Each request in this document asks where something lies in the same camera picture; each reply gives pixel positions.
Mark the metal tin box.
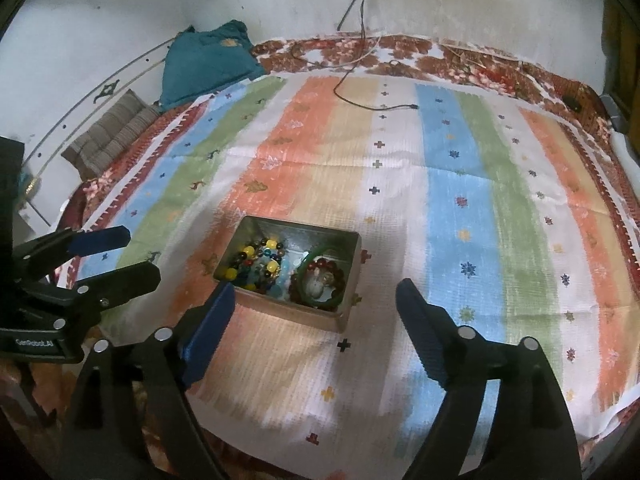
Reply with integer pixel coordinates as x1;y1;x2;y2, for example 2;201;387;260
212;215;362;333

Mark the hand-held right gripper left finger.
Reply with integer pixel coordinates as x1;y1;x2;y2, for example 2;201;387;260
62;280;237;480

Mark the striped printed mat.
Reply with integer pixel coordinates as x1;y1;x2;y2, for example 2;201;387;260
75;72;636;456

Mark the white plastic object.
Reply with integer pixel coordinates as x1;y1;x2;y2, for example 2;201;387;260
597;92;640;191

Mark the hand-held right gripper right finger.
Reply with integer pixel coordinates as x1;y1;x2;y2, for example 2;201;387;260
395;277;583;480

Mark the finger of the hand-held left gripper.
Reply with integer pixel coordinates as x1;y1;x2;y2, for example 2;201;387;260
20;260;162;331
12;225;132;281

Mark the light blue bead bracelet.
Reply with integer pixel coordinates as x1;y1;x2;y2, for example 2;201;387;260
270;255;303;301

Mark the green bangle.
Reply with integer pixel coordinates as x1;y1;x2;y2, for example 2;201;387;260
300;252;351;311

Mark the teal cushion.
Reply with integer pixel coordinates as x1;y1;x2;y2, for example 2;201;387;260
159;20;266;113

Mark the black cable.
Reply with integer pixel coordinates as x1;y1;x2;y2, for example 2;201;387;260
332;0;421;111

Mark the brown striped cushion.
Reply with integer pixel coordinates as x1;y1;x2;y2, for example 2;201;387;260
61;89;161;181

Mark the red-brown bead bracelet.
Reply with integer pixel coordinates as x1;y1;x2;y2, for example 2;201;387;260
291;257;346;306

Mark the multicolour bead bracelet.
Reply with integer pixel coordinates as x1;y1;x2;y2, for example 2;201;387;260
222;237;286;293

